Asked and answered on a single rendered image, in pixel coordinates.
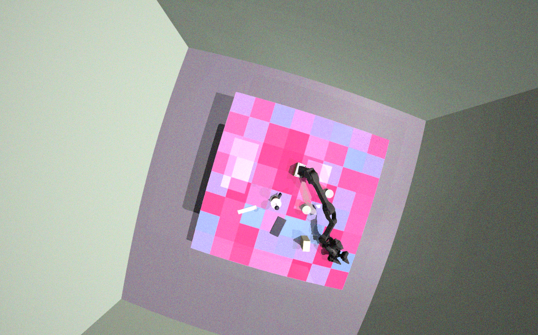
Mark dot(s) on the white flat bar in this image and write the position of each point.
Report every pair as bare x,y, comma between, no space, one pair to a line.
247,209

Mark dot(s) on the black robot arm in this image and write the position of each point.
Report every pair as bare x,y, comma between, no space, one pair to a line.
328,209

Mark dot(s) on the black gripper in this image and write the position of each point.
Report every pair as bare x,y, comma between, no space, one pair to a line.
334,254

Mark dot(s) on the beige cube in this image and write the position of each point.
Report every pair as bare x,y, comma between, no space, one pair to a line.
305,243

